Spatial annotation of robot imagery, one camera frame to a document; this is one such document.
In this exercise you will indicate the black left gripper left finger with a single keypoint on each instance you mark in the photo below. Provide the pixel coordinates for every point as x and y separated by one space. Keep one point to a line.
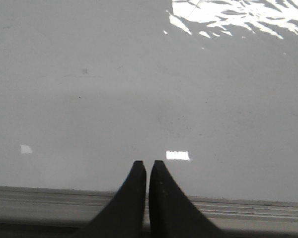
123 216

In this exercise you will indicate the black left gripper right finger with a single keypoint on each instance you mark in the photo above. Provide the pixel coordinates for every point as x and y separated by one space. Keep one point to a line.
171 213

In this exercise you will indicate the grey aluminium whiteboard tray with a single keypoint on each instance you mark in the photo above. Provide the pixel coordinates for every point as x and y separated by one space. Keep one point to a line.
74 208

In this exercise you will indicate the white glossy whiteboard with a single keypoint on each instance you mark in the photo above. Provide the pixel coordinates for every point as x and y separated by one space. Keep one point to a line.
208 86

